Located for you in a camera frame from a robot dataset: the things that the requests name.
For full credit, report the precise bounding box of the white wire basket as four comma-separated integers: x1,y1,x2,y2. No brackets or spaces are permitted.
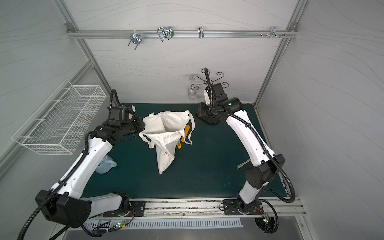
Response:
12,80,107,155

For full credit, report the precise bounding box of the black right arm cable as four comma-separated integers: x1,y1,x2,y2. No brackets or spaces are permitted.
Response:
203,67,296,235

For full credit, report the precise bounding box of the aluminium top rail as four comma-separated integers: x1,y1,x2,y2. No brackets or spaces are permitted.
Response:
67,29,299,40

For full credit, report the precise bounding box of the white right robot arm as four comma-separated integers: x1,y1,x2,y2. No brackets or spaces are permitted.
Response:
197,84,285,204

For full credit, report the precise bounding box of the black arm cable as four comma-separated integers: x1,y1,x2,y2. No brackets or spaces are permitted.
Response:
16,88,122,240
203,67,296,235

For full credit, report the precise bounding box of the white printed canvas tote bag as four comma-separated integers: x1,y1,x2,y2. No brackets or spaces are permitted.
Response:
139,110,196,175

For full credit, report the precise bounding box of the light blue plastic cup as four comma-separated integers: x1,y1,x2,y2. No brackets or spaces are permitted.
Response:
95,155,117,174

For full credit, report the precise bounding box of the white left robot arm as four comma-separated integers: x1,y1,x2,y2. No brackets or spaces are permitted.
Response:
36,104,145,228

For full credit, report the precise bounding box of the metal clamp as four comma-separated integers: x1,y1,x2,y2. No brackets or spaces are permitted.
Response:
128,32,142,50
260,27,287,39
198,27,204,39
157,26,175,42

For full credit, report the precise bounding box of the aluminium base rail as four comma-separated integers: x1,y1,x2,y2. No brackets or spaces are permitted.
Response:
130,198,307,219

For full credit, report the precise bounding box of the clear glass bottle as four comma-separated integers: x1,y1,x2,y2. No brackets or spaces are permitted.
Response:
188,75,197,101

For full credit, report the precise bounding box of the metal clamp right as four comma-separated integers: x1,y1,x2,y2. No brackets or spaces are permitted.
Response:
260,27,287,39

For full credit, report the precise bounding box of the long yellow utility knife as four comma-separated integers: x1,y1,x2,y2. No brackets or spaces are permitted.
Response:
181,125,191,143

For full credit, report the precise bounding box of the green table mat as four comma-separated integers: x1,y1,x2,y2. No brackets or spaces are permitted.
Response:
79,103,287,199

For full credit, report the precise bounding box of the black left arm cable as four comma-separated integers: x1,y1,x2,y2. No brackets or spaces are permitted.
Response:
16,88,122,240

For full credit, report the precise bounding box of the bronze scroll hanger stand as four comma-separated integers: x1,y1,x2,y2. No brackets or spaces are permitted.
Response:
192,68,229,92

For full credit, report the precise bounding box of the metal clamp far left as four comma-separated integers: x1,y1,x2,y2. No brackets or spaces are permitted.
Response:
128,32,142,50

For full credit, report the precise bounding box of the silver letter opener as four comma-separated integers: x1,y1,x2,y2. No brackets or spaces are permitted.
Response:
236,159,251,169

